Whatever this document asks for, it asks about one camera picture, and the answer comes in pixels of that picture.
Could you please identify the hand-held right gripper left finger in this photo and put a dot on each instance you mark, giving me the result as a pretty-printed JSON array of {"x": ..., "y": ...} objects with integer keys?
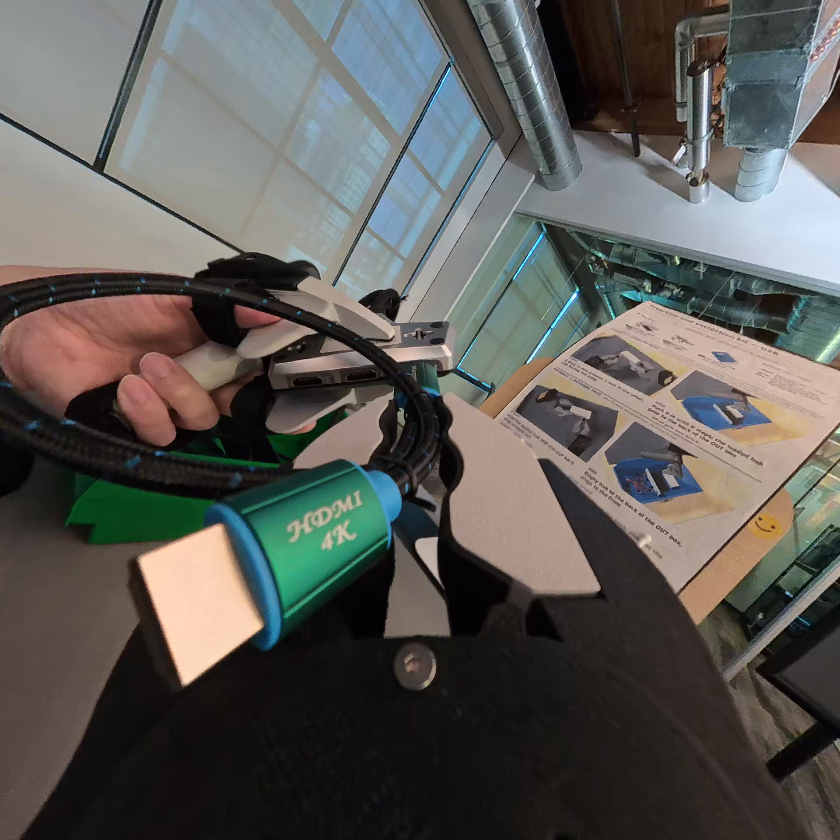
[{"x": 344, "y": 440}]

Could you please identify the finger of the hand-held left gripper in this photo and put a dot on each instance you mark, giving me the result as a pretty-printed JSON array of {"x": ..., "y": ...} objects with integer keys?
[
  {"x": 309, "y": 410},
  {"x": 344, "y": 309}
]

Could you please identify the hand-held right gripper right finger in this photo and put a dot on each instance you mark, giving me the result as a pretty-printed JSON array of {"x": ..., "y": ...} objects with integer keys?
[{"x": 525, "y": 525}]

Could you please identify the silver port hub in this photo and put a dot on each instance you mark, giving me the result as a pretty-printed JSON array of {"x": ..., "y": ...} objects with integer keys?
[{"x": 394, "y": 355}]

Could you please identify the green plastic bin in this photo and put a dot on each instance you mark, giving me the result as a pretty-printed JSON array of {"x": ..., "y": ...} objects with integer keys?
[{"x": 145, "y": 505}]

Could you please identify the person's left hand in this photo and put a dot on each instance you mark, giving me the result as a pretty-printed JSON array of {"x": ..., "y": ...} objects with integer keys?
[{"x": 92, "y": 341}]

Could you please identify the printed instruction sheet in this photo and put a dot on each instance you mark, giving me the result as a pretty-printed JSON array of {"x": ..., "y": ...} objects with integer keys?
[{"x": 683, "y": 420}]

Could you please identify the instruction sheet on stand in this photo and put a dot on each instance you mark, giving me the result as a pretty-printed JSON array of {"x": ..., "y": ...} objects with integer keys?
[{"x": 735, "y": 578}]

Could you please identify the yellow smiley sticker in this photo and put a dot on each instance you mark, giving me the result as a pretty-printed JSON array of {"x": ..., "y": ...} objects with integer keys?
[{"x": 767, "y": 525}]

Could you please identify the black monitor on stand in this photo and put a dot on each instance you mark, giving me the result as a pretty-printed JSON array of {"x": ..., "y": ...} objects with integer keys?
[{"x": 807, "y": 683}]

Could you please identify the silver ventilation duct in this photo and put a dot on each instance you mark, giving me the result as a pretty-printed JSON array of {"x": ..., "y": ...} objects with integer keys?
[
  {"x": 775, "y": 79},
  {"x": 525, "y": 79}
]

